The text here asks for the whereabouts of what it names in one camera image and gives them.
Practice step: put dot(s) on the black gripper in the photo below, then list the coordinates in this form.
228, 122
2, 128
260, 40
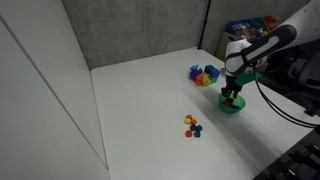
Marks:
234, 84

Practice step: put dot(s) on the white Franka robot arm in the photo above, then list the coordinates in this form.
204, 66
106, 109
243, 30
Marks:
283, 35

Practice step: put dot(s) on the red small cube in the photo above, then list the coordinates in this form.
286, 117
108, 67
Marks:
227, 104

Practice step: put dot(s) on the green plastic bowl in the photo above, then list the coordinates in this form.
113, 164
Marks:
233, 108

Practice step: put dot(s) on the teal small cube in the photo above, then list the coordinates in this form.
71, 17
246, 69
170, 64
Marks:
199, 128
197, 134

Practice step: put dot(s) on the orange small cube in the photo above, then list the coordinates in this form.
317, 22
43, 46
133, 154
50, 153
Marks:
189, 117
193, 122

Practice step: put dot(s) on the purple small cube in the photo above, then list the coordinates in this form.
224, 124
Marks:
192, 127

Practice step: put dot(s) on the yellow small cube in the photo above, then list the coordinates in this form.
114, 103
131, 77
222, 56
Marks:
187, 121

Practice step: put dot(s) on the red-orange small cube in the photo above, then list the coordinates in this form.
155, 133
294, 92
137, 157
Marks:
188, 133

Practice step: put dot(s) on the green toy box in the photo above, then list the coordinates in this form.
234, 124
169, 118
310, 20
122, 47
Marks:
214, 80

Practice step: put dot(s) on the gray metal mounting plate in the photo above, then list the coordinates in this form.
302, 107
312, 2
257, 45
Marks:
222, 71

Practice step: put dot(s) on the yellow toy piece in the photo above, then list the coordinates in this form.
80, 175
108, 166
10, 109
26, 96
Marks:
206, 80

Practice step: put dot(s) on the blue toy box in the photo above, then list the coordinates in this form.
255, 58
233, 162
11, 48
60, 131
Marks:
211, 71

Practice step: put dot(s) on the orange toy piece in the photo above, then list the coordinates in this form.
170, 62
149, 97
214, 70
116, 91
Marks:
199, 79

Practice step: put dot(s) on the purple toy piece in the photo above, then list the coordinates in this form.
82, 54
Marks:
194, 74

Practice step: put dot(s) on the light blue toy piece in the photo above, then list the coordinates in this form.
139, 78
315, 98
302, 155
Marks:
194, 68

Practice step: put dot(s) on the wooden toy bin shelf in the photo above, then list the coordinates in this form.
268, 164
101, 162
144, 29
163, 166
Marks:
221, 46

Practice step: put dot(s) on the blue storage bin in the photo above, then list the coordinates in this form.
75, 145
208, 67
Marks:
238, 27

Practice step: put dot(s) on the black office chair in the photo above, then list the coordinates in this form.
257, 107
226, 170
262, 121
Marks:
300, 76

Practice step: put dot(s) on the black vertical pole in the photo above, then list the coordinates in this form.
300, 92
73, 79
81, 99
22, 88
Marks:
203, 25

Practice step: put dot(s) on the green storage bin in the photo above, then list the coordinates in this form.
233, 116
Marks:
259, 23

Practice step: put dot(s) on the red storage bin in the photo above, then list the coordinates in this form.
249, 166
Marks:
270, 20

